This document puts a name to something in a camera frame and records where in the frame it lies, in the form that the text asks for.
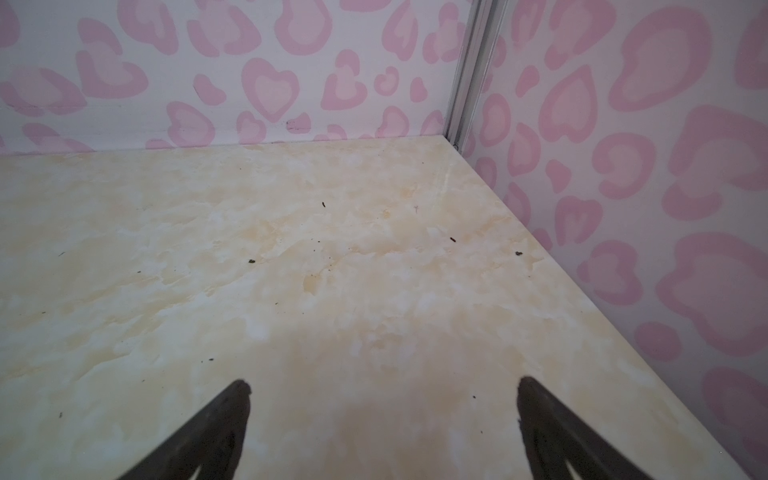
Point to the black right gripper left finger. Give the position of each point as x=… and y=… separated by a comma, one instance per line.
x=208, y=446

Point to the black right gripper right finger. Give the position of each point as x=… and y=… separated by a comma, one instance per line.
x=560, y=445

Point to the aluminium corner post right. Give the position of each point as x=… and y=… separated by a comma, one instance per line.
x=482, y=28

